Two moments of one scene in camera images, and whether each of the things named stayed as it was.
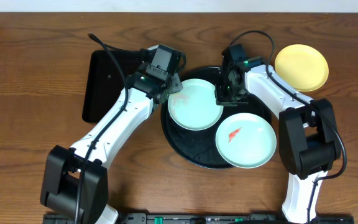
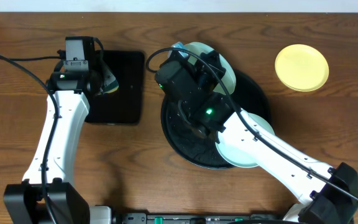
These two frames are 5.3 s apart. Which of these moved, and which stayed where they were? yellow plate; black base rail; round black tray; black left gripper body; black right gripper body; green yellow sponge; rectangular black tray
Moved: green yellow sponge; black left gripper body; black right gripper body
Stayed: rectangular black tray; black base rail; yellow plate; round black tray
